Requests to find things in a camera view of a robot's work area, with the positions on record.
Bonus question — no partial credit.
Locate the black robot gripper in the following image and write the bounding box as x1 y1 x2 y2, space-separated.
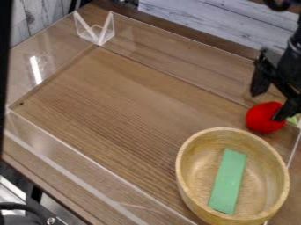
249 34 301 122

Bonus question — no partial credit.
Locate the red plush strawberry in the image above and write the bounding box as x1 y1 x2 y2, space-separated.
245 101 299 133

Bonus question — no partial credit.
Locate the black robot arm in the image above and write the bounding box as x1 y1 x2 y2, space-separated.
249 0 301 121

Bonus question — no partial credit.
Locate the wooden bowl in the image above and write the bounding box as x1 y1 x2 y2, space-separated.
175 127 289 225

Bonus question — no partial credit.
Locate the green rectangular block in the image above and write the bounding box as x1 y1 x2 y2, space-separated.
209 149 248 214

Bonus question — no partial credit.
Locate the clear acrylic tray enclosure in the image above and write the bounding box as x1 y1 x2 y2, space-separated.
4 5 301 225

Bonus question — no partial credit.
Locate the clear acrylic corner bracket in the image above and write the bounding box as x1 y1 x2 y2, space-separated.
72 11 115 46

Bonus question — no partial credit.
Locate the black metal table frame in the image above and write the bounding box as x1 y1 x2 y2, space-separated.
0 159 80 225

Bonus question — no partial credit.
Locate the black cable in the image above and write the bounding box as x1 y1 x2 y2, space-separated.
0 201 34 214

